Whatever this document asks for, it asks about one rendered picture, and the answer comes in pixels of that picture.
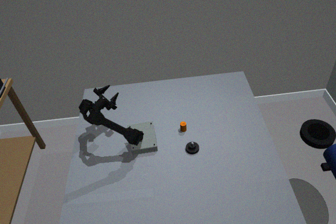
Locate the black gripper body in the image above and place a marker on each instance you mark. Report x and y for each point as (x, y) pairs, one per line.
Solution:
(101, 102)

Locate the orange knob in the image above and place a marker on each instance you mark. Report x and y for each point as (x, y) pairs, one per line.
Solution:
(183, 126)

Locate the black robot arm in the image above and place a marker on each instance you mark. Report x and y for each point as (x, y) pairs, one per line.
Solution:
(133, 136)

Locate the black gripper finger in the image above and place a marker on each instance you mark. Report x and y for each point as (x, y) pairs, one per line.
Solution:
(104, 89)
(113, 99)

